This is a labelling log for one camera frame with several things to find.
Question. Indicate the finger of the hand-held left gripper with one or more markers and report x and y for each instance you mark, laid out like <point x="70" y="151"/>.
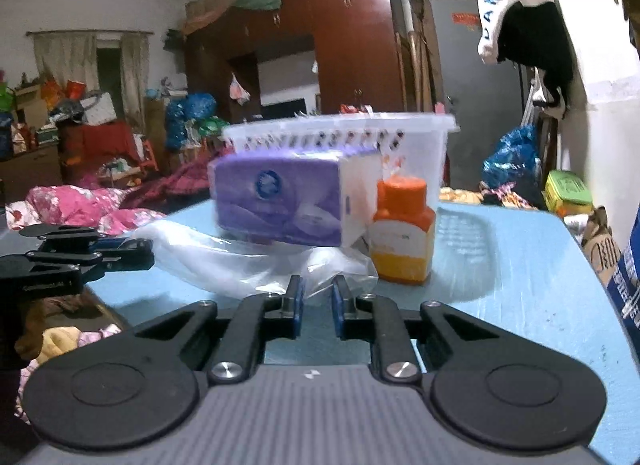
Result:
<point x="125" y="252"/>
<point x="65" y="234"/>

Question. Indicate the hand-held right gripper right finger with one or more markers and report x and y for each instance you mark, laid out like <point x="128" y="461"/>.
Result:
<point x="338" y="307"/>

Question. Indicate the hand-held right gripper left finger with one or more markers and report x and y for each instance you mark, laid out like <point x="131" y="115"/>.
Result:
<point x="299" y="306"/>

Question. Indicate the orange pill bottle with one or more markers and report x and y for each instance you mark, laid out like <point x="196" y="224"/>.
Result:
<point x="402" y="240"/>

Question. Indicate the purple tissue pack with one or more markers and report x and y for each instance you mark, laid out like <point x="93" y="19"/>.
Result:
<point x="280" y="195"/>

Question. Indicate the clear plastic basket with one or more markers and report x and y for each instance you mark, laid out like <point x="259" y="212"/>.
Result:
<point x="422" y="155"/>

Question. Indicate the pink floral blanket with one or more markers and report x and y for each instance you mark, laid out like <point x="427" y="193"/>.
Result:
<point x="75" y="205"/>

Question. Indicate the yellow cloth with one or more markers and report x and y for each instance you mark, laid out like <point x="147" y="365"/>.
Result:
<point x="57" y="345"/>

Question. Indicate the clear plastic bag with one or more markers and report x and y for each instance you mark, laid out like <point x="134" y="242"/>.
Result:
<point x="200" y="257"/>

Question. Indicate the red cloth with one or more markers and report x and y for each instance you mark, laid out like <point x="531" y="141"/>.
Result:
<point x="105" y="142"/>

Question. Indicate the blue patterned plastic bag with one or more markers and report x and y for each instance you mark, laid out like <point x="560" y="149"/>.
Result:
<point x="192" y="112"/>
<point x="515" y="155"/>

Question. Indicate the beige curtain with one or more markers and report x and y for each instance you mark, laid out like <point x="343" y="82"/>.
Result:
<point x="134" y="75"/>
<point x="65" y="57"/>

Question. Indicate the pink hanging plastic bag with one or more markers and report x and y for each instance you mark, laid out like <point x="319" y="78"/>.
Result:
<point x="240" y="90"/>

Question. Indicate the green box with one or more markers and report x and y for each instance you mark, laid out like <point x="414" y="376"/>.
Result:
<point x="567" y="190"/>

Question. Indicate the grey door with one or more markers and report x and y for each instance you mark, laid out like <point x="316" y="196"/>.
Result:
<point x="460" y="75"/>

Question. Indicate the dark red wooden wardrobe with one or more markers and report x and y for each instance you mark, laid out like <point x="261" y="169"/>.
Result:
<point x="350" y="45"/>

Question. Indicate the cardboard box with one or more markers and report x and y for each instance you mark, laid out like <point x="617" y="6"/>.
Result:
<point x="600" y="245"/>

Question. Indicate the blue printed sack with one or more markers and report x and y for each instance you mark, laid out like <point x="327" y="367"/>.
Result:
<point x="630" y="275"/>

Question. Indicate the red door sign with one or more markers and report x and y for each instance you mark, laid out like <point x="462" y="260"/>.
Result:
<point x="466" y="20"/>

